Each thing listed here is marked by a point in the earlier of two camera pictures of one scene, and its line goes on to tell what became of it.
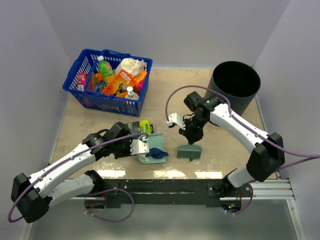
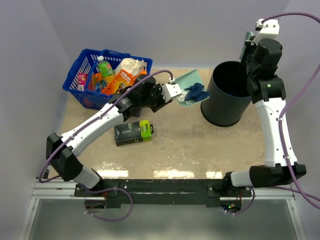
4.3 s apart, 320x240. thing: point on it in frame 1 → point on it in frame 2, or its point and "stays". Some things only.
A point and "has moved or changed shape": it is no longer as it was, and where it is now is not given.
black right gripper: [192, 136] → [249, 47]
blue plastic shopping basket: [113, 81] stays
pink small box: [82, 81] stays
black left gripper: [127, 153] → [158, 89]
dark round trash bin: [238, 81] stays
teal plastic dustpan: [155, 140] has moved or changed shape
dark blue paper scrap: [156, 153] has moved or changed shape
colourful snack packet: [98, 83] stays
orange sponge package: [141, 76] stays
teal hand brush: [190, 151] → [249, 34]
